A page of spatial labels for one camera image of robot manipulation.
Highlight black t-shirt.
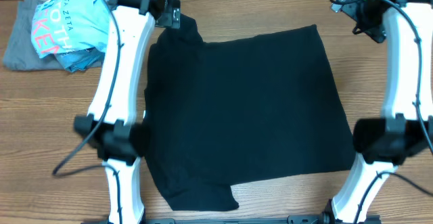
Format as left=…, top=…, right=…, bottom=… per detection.
left=144, top=16, right=355, bottom=211

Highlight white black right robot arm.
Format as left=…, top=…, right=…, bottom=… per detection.
left=319, top=0, right=432, bottom=223

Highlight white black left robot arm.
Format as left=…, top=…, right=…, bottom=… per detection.
left=74, top=0, right=181, bottom=223

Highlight light blue printed t-shirt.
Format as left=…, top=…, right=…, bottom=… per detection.
left=30, top=0, right=110, bottom=58

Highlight folded blue denim jeans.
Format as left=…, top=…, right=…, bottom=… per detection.
left=54, top=47, right=105, bottom=72

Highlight folded grey garment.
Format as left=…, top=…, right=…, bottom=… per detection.
left=2, top=0, right=104, bottom=72

